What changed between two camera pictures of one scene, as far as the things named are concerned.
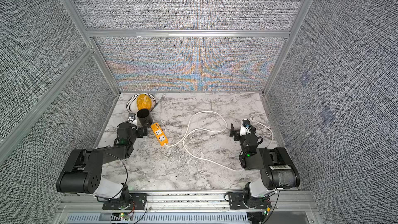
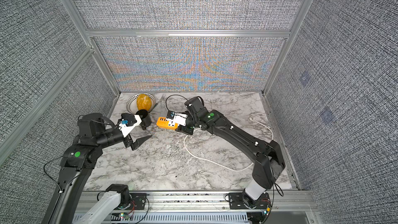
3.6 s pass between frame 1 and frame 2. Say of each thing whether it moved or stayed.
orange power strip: moved
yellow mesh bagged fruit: stayed
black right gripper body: moved
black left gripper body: moved
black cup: stayed
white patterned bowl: stayed
